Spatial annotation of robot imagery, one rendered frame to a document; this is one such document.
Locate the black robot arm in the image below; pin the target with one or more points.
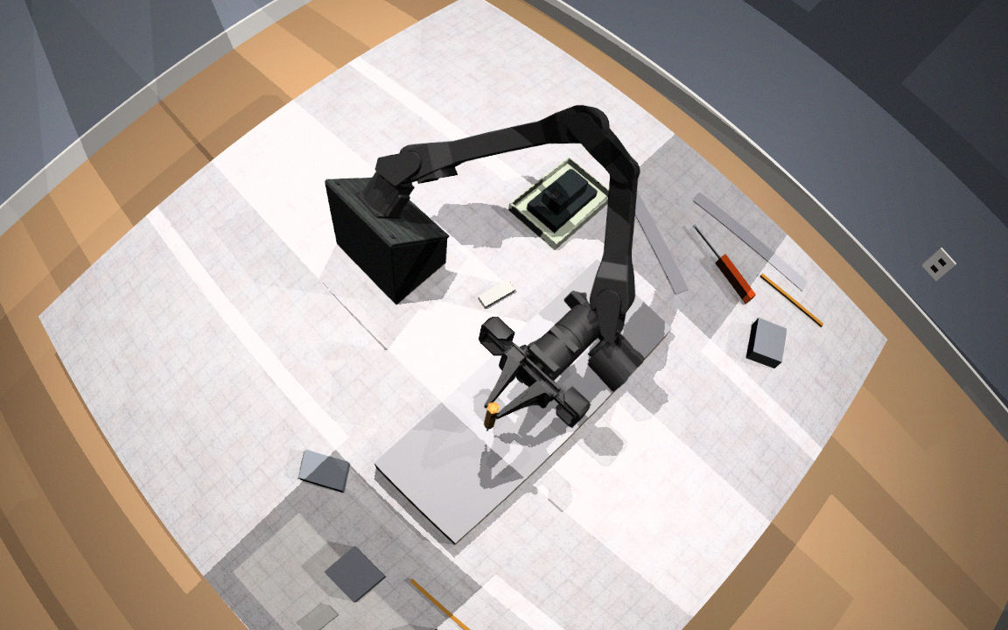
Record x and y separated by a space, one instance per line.
613 359

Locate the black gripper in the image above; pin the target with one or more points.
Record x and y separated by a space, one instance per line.
543 362

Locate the long thin orange-brown bar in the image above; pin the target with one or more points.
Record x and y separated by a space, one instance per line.
794 302
424 592

